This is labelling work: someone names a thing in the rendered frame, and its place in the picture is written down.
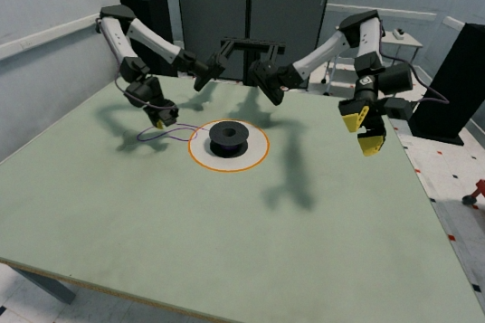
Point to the white flat disc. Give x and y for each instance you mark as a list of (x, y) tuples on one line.
[(200, 148)]

